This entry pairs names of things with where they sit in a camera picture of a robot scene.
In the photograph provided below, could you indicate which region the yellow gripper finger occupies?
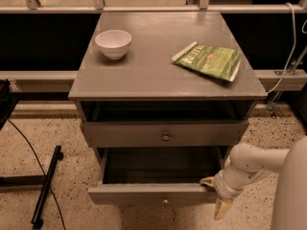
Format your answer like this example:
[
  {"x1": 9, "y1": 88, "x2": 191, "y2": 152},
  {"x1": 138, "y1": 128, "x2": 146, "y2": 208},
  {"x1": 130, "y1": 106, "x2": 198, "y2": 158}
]
[
  {"x1": 200, "y1": 176, "x2": 215, "y2": 188},
  {"x1": 214, "y1": 198, "x2": 233, "y2": 220}
]

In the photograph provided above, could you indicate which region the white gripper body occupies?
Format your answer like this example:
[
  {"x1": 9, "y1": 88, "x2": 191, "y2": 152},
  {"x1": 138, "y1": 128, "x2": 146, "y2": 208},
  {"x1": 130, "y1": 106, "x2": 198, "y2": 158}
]
[{"x1": 214, "y1": 171, "x2": 243, "y2": 200}]

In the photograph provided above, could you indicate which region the grey drawer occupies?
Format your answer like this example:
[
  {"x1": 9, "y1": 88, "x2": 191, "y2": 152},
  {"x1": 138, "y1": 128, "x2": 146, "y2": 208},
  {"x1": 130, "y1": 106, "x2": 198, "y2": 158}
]
[
  {"x1": 88, "y1": 147, "x2": 224, "y2": 205},
  {"x1": 81, "y1": 121, "x2": 248, "y2": 148}
]

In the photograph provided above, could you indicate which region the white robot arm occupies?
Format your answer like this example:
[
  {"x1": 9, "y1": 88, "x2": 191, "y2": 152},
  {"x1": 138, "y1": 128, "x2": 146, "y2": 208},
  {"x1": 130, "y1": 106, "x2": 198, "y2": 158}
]
[{"x1": 200, "y1": 137, "x2": 307, "y2": 230}]

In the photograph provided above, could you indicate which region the grey top drawer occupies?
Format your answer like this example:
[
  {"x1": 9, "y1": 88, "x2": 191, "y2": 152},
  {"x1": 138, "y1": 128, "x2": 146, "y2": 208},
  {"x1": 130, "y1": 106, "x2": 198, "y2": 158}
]
[{"x1": 81, "y1": 121, "x2": 248, "y2": 148}]

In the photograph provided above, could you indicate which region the grey wooden drawer cabinet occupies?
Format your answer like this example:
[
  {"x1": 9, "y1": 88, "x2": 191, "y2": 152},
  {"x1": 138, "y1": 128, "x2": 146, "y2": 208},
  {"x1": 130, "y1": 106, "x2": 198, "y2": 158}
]
[{"x1": 67, "y1": 11, "x2": 268, "y2": 165}]

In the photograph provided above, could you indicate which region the green chip bag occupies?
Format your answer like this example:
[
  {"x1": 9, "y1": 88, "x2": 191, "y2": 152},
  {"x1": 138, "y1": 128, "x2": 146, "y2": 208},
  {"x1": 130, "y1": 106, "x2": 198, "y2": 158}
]
[{"x1": 172, "y1": 41, "x2": 241, "y2": 82}]

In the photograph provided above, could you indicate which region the white ceramic bowl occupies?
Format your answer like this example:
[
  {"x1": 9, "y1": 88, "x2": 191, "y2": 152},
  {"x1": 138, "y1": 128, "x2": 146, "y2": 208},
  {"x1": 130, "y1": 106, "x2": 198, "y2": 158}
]
[{"x1": 95, "y1": 30, "x2": 132, "y2": 59}]

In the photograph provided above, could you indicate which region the black stand base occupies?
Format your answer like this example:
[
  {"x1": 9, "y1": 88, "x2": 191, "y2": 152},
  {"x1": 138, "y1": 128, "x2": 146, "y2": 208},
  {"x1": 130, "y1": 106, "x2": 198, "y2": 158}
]
[{"x1": 0, "y1": 146, "x2": 63, "y2": 230}]

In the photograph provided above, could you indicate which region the black device at left edge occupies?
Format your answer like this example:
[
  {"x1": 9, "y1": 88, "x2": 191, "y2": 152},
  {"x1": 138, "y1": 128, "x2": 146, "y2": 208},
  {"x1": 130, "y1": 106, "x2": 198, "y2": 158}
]
[{"x1": 0, "y1": 80, "x2": 17, "y2": 130}]

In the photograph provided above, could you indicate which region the white cable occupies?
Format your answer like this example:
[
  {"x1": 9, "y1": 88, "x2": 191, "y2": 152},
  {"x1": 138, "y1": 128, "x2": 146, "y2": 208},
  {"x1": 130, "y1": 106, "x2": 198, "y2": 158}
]
[{"x1": 266, "y1": 1, "x2": 307, "y2": 95}]

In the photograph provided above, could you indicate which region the metal bracket stand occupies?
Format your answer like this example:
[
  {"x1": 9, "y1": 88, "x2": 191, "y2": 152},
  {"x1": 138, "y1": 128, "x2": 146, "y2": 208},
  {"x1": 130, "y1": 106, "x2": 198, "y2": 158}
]
[{"x1": 267, "y1": 46, "x2": 307, "y2": 119}]

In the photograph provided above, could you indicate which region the black cable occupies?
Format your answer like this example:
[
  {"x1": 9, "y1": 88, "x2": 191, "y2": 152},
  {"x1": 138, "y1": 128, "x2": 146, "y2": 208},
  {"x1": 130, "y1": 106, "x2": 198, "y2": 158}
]
[{"x1": 7, "y1": 118, "x2": 67, "y2": 230}]

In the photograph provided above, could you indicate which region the metal railing frame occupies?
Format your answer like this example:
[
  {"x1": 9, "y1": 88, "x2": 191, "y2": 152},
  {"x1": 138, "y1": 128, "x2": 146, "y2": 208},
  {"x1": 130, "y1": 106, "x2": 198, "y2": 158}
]
[{"x1": 0, "y1": 0, "x2": 307, "y2": 15}]

